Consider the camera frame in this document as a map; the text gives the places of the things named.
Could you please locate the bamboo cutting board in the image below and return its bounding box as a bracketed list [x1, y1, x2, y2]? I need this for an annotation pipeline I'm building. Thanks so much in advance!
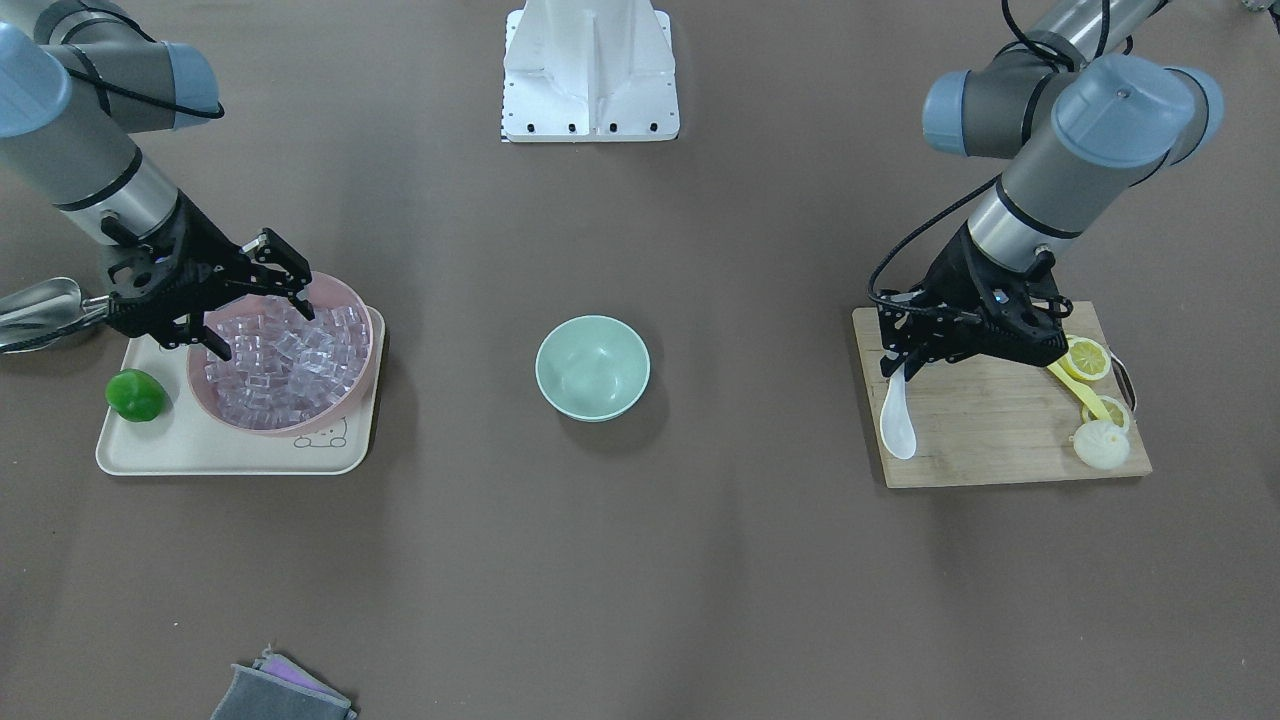
[851, 307, 1153, 489]

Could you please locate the upper lemon slice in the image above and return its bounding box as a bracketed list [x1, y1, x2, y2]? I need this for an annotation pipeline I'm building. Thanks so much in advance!
[1059, 334, 1112, 383]

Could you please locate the lower lemon slice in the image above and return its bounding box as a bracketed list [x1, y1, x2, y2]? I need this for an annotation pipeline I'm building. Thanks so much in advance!
[1080, 395, 1133, 434]

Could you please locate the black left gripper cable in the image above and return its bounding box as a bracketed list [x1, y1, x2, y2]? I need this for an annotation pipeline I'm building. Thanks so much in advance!
[867, 0, 1140, 313]

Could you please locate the lemon slice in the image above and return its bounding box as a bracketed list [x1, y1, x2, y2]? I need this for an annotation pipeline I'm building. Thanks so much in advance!
[1059, 334, 1112, 383]
[1080, 395, 1133, 434]

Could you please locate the pink bowl of ice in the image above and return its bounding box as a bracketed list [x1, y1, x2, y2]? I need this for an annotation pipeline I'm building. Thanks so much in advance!
[186, 272, 383, 436]

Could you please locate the green lime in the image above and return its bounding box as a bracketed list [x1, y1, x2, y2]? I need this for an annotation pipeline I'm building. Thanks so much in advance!
[104, 368, 169, 423]

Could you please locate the mint green bowl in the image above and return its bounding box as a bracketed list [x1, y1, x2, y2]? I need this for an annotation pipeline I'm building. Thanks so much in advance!
[534, 315, 652, 423]

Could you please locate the white garlic bulb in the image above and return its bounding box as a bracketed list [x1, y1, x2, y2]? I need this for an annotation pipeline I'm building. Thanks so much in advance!
[1071, 419, 1132, 470]

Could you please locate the beige serving tray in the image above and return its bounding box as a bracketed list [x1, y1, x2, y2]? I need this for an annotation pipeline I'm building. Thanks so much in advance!
[95, 338, 378, 477]

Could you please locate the yellow plastic spoon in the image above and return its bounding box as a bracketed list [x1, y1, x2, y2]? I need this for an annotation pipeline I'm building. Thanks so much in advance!
[1046, 363, 1114, 421]

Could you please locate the steel ice scoop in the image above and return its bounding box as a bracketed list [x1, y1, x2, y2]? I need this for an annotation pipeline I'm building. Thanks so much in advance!
[1, 277, 110, 354]

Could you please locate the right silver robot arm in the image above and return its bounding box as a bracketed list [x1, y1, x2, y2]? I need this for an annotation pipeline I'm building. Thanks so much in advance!
[1, 1, 315, 359]

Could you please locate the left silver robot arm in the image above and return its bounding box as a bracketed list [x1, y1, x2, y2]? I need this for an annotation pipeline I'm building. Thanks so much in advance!
[868, 1, 1225, 380]

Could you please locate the grey folded cloth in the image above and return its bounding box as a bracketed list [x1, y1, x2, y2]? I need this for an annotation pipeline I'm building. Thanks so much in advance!
[211, 648, 358, 719]

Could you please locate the white ceramic spoon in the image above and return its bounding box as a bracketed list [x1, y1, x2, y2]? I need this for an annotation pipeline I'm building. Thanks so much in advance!
[879, 365, 918, 460]

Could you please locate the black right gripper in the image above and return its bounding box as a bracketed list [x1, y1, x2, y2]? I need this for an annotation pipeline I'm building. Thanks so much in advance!
[100, 192, 315, 361]

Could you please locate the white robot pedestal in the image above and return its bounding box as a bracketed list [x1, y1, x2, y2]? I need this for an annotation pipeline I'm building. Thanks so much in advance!
[500, 1, 681, 143]

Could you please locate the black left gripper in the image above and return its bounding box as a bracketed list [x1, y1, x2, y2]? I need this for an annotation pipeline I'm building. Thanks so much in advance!
[878, 227, 1073, 380]

